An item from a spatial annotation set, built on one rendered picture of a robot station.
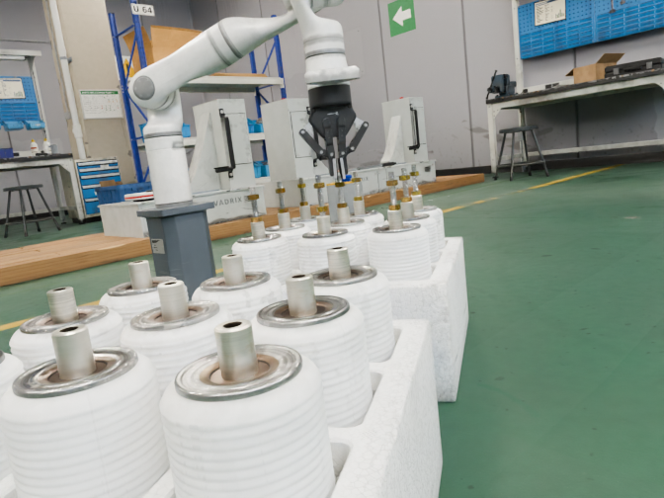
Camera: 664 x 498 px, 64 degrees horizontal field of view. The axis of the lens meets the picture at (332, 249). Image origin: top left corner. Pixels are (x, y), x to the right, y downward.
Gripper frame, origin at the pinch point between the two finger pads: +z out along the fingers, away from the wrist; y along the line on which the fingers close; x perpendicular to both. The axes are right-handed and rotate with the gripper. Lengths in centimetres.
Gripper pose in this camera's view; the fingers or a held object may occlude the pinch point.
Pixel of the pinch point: (338, 168)
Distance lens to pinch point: 96.6
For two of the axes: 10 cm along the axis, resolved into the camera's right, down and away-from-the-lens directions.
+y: -9.9, 1.4, -1.0
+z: 1.2, 9.8, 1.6
